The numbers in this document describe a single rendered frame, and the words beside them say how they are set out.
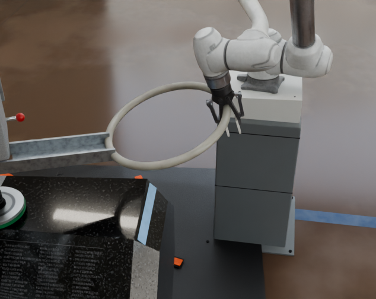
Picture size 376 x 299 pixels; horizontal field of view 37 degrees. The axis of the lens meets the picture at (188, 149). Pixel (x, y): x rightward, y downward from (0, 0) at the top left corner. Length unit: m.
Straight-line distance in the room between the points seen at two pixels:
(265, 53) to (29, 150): 0.91
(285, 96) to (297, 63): 0.18
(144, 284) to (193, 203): 1.43
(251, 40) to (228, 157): 1.08
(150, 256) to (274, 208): 1.11
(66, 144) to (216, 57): 0.65
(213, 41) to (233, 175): 1.15
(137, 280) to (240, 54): 0.86
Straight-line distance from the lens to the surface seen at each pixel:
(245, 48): 1.83
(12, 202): 2.18
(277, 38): 2.67
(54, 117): 4.35
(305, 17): 2.44
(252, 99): 2.67
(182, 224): 3.28
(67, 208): 2.17
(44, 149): 2.12
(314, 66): 2.62
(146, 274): 2.05
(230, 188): 2.94
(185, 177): 3.61
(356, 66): 5.16
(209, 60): 1.89
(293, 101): 2.67
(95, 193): 2.22
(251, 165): 2.84
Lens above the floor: 2.25
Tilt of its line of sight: 35 degrees down
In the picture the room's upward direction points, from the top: straight up
